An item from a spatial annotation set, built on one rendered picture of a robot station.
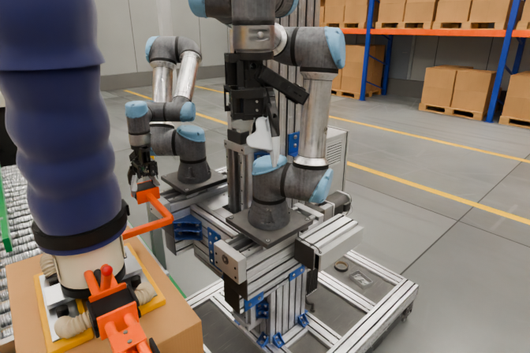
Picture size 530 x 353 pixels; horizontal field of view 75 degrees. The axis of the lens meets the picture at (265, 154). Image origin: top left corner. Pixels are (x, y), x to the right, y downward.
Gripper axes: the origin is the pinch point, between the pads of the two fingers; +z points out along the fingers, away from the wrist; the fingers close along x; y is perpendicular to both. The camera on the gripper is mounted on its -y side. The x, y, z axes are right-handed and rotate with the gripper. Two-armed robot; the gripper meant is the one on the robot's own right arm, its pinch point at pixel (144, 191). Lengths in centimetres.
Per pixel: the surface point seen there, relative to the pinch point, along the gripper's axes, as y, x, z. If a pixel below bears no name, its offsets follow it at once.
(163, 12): -288, 131, -81
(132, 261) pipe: 28.5, -14.9, 8.8
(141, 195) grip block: 4.1, -2.6, -0.9
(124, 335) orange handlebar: 65, -27, 0
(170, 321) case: 53, -13, 14
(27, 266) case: 3.5, -41.5, 13.8
